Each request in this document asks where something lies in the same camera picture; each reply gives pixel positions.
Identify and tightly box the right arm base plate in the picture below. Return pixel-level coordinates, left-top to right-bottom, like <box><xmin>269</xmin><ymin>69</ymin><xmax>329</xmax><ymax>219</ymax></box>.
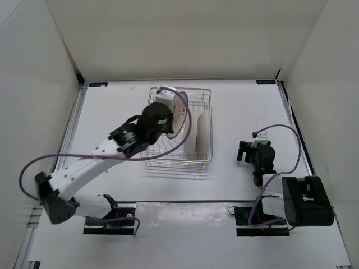
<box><xmin>229</xmin><ymin>206</ymin><xmax>290</xmax><ymax>238</ymax></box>

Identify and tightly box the orange patterned round plate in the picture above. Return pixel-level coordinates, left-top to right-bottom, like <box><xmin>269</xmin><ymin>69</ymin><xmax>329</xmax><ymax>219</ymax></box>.
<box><xmin>167</xmin><ymin>91</ymin><xmax>188</xmax><ymax>140</ymax></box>

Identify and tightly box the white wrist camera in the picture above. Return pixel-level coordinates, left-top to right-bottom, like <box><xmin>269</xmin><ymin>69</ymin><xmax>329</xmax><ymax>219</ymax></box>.
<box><xmin>251</xmin><ymin>131</ymin><xmax>269</xmax><ymax>148</ymax></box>
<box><xmin>154</xmin><ymin>87</ymin><xmax>177</xmax><ymax>112</ymax></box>

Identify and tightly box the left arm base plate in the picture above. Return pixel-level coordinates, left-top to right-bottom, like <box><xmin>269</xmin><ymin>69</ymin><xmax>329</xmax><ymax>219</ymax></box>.
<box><xmin>83</xmin><ymin>203</ymin><xmax>139</xmax><ymax>236</ymax></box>

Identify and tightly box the left blue table label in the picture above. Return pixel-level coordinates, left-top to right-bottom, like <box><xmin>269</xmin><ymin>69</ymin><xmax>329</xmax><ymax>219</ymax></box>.
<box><xmin>88</xmin><ymin>82</ymin><xmax>108</xmax><ymax>87</ymax></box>

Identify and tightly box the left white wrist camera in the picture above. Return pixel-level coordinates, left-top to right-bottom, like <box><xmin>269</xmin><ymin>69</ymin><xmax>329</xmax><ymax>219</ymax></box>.
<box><xmin>154</xmin><ymin>87</ymin><xmax>177</xmax><ymax>112</ymax></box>

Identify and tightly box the metal wire dish rack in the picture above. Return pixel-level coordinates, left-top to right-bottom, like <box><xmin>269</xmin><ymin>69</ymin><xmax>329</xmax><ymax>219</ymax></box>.
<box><xmin>140</xmin><ymin>87</ymin><xmax>213</xmax><ymax>169</ymax></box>

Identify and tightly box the blue table label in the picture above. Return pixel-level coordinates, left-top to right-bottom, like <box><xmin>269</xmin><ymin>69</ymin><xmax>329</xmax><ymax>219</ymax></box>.
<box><xmin>256</xmin><ymin>80</ymin><xmax>276</xmax><ymax>85</ymax></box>
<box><xmin>88</xmin><ymin>82</ymin><xmax>108</xmax><ymax>87</ymax></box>

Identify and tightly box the right blue table label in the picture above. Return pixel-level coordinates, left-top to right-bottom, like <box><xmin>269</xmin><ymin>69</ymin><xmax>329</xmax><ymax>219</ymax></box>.
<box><xmin>256</xmin><ymin>80</ymin><xmax>276</xmax><ymax>85</ymax></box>

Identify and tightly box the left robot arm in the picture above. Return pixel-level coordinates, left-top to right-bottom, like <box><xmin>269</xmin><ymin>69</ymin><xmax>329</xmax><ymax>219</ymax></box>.
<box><xmin>35</xmin><ymin>102</ymin><xmax>174</xmax><ymax>224</ymax></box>

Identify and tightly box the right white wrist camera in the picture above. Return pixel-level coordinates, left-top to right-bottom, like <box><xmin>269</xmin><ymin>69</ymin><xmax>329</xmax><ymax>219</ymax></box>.
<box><xmin>251</xmin><ymin>131</ymin><xmax>269</xmax><ymax>148</ymax></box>

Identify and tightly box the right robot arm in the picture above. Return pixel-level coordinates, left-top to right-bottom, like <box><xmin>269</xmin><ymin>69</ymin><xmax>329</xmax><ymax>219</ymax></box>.
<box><xmin>237</xmin><ymin>141</ymin><xmax>334</xmax><ymax>228</ymax></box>

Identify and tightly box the white ribbed plate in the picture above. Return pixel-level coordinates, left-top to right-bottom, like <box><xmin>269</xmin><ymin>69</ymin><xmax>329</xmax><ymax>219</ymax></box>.
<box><xmin>183</xmin><ymin>109</ymin><xmax>199</xmax><ymax>155</ymax></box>

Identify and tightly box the plain white plate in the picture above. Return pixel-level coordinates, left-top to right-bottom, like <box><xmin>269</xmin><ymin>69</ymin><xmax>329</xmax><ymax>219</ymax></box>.
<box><xmin>196</xmin><ymin>109</ymin><xmax>209</xmax><ymax>155</ymax></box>

